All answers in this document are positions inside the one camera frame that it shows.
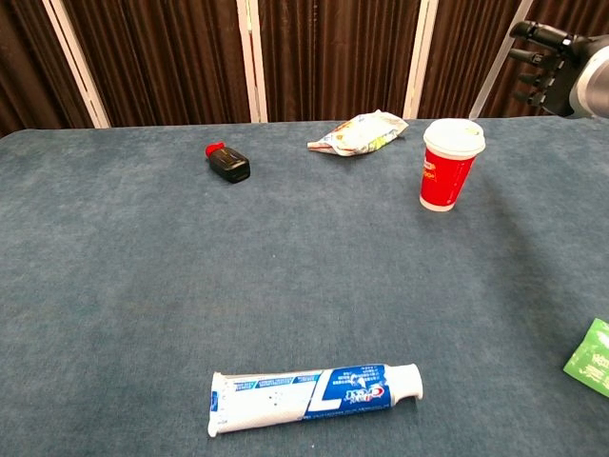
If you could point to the brown screen panel white frame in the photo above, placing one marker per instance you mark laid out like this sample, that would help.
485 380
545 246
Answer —
457 57
24 62
333 57
157 62

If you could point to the transparent plastic straw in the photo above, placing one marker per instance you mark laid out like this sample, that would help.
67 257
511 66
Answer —
499 62

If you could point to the green printed packet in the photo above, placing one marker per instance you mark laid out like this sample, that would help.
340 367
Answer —
592 362

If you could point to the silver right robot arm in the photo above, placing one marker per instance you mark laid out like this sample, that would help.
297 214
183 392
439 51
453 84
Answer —
595 81

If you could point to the red paper cup white lid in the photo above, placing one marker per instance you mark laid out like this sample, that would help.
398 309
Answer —
447 176

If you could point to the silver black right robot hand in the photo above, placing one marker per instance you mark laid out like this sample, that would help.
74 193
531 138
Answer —
561 66

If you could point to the white blue toothpaste tube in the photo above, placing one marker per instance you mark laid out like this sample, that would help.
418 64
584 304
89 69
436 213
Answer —
285 402

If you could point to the black bottle red cap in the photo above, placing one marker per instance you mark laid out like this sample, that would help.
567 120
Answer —
230 164

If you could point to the crumpled white snack bag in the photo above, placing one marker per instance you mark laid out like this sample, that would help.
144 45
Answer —
361 135

